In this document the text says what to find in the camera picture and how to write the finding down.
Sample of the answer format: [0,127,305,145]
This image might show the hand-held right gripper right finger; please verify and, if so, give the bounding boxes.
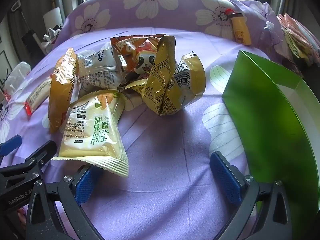
[209,151,293,240]

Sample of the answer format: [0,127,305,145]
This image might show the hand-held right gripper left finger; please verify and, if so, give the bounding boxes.
[25,165,106,240]

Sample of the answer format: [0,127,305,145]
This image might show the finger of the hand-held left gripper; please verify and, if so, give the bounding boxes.
[0,140,57,180]
[0,134,22,159]

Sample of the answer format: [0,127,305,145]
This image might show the pale yellow snack packet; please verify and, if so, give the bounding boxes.
[51,89,129,178]

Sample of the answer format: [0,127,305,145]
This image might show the green cardboard box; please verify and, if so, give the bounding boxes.
[222,50,320,227]

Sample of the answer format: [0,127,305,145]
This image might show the red panda snack packet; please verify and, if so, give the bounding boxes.
[110,34,167,55]

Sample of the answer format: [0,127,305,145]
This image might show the white snack stick red end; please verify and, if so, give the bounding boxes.
[24,79,52,115]

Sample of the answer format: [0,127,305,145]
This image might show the purple flowered bedsheet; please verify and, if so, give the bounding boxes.
[0,0,320,240]

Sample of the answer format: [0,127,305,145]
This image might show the clear plastic bag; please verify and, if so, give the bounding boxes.
[0,61,32,105]

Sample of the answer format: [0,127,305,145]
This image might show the crumpled golden snack packet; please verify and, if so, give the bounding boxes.
[141,35,206,116]

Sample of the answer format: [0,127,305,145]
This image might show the white grey snack packet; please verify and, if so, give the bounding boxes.
[76,42,125,98]

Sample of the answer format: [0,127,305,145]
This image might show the small yellow snack packet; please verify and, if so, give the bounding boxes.
[117,78,148,93]

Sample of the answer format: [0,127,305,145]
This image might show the white plush toy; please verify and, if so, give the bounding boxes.
[41,26,63,53]

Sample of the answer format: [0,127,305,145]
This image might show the orange panda snack packet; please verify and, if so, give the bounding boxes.
[117,37,162,80]

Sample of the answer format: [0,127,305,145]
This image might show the yellow bear print bottle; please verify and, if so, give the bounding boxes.
[224,8,252,46]

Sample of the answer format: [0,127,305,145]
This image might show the clear plastic bottle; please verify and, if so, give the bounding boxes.
[259,21,275,52]

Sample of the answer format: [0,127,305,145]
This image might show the stack of folded clothes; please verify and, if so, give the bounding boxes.
[277,14,320,67]

